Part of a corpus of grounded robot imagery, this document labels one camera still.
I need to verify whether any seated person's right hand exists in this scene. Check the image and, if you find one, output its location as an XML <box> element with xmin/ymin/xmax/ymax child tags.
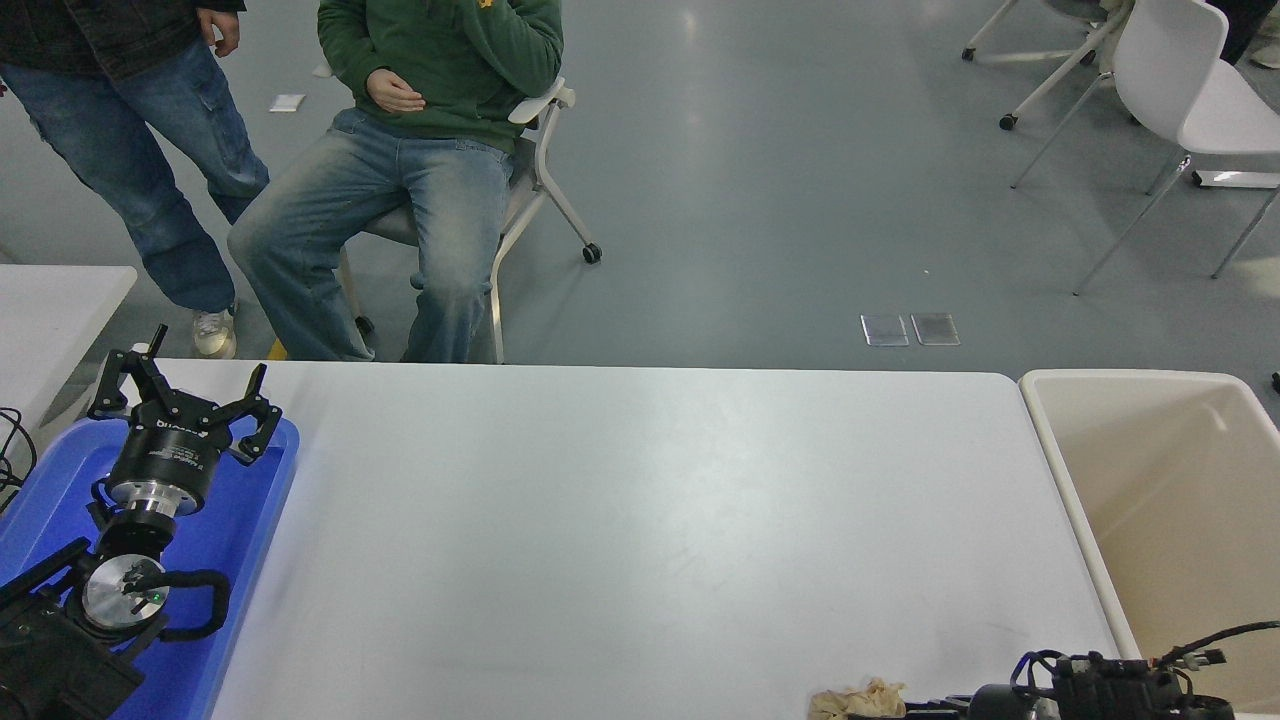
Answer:
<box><xmin>365</xmin><ymin>70</ymin><xmax>426</xmax><ymax>113</ymax></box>

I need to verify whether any white table foot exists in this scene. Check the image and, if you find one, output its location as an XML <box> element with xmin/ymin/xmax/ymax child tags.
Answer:
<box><xmin>1192</xmin><ymin>169</ymin><xmax>1280</xmax><ymax>190</ymax></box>

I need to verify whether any black cable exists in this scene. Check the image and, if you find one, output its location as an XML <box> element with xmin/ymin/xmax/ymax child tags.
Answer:
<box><xmin>0</xmin><ymin>407</ymin><xmax>38</xmax><ymax>511</ymax></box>

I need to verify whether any white shell chair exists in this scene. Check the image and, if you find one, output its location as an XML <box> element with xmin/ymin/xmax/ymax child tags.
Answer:
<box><xmin>1010</xmin><ymin>0</ymin><xmax>1280</xmax><ymax>296</ymax></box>

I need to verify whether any standing person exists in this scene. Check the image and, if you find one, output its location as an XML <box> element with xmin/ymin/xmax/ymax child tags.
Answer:
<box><xmin>0</xmin><ymin>0</ymin><xmax>271</xmax><ymax>359</ymax></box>

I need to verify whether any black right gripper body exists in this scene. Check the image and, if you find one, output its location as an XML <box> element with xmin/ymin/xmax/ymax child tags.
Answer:
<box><xmin>968</xmin><ymin>684</ymin><xmax>1037</xmax><ymax>720</ymax></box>

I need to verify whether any seated person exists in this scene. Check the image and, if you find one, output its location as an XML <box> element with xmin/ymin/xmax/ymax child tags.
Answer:
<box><xmin>228</xmin><ymin>0</ymin><xmax>566</xmax><ymax>363</ymax></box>

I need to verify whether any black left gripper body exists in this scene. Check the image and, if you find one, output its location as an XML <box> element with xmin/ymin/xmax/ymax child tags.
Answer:
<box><xmin>108</xmin><ymin>404</ymin><xmax>239</xmax><ymax>501</ymax></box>

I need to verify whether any grey office chair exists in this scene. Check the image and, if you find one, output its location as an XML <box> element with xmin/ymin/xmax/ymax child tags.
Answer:
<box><xmin>310</xmin><ymin>60</ymin><xmax>603</xmax><ymax>364</ymax></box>

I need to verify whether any white side table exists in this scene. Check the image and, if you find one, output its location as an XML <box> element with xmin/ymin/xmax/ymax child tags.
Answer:
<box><xmin>0</xmin><ymin>264</ymin><xmax>139</xmax><ymax>481</ymax></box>

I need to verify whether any white rolling chair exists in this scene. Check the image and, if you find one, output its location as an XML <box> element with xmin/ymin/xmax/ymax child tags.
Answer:
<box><xmin>960</xmin><ymin>0</ymin><xmax>1146</xmax><ymax>131</ymax></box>

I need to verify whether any tan paper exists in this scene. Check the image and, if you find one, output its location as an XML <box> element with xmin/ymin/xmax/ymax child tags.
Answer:
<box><xmin>808</xmin><ymin>678</ymin><xmax>907</xmax><ymax>720</ymax></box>

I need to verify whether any large pale bin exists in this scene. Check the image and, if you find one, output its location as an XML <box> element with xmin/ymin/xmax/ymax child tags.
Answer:
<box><xmin>1018</xmin><ymin>368</ymin><xmax>1280</xmax><ymax>720</ymax></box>

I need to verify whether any blue plastic tray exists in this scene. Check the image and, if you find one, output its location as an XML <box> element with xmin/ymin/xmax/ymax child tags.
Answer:
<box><xmin>0</xmin><ymin>415</ymin><xmax>301</xmax><ymax>720</ymax></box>

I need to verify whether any standing person's left hand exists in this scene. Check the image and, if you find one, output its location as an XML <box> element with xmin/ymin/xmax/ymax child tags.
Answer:
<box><xmin>197</xmin><ymin>8</ymin><xmax>241</xmax><ymax>58</ymax></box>

